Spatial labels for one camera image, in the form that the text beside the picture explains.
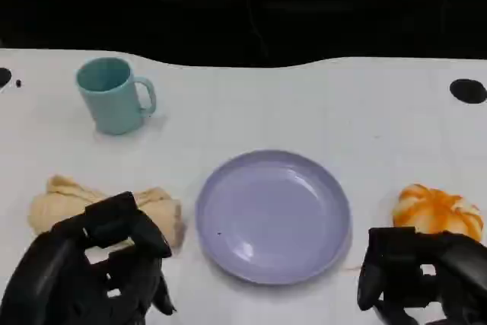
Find beige towel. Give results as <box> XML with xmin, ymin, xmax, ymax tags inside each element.
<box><xmin>27</xmin><ymin>174</ymin><xmax>187</xmax><ymax>250</ymax></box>

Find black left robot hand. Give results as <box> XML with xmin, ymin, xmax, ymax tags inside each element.
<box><xmin>0</xmin><ymin>190</ymin><xmax>177</xmax><ymax>325</ymax></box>

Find large black table grommet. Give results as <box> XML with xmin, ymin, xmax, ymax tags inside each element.
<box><xmin>449</xmin><ymin>78</ymin><xmax>487</xmax><ymax>105</ymax></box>

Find lilac plate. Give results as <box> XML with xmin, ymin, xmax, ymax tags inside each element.
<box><xmin>195</xmin><ymin>149</ymin><xmax>353</xmax><ymax>286</ymax></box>

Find pale green mug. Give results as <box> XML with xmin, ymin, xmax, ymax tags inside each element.
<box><xmin>75</xmin><ymin>56</ymin><xmax>158</xmax><ymax>136</ymax></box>

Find orange and white bread roll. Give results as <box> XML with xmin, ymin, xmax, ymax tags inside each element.
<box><xmin>392</xmin><ymin>183</ymin><xmax>484</xmax><ymax>243</ymax></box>

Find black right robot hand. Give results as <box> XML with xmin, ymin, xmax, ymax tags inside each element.
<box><xmin>356</xmin><ymin>226</ymin><xmax>487</xmax><ymax>325</ymax></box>

